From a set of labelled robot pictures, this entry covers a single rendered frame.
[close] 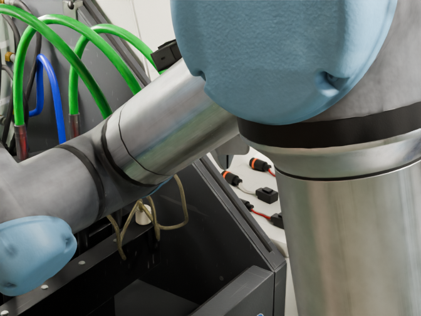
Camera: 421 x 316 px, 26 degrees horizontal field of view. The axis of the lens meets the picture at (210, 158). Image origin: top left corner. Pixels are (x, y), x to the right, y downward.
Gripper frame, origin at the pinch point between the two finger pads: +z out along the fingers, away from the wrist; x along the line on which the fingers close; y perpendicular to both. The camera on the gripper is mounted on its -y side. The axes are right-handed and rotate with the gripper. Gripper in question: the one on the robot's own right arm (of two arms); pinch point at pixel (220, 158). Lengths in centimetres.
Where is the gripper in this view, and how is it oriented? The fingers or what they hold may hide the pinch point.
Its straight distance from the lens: 114.2
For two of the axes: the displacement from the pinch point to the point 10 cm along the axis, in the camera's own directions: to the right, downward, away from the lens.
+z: 0.0, 9.0, 4.4
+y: 8.2, 2.5, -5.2
